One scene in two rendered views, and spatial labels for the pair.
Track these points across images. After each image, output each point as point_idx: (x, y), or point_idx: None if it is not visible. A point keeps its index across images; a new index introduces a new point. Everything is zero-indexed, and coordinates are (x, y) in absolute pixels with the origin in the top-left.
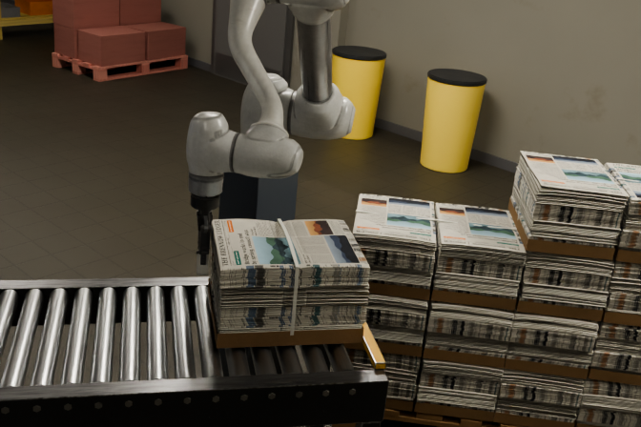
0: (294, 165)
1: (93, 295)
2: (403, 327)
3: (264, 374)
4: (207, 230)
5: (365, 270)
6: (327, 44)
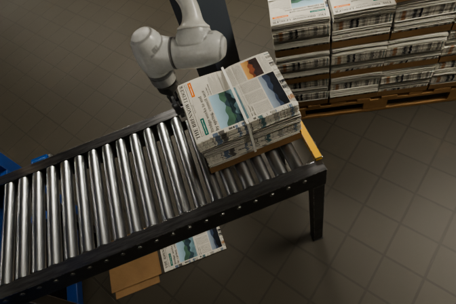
0: (222, 54)
1: (125, 141)
2: (315, 66)
3: (246, 186)
4: (176, 106)
5: (296, 106)
6: None
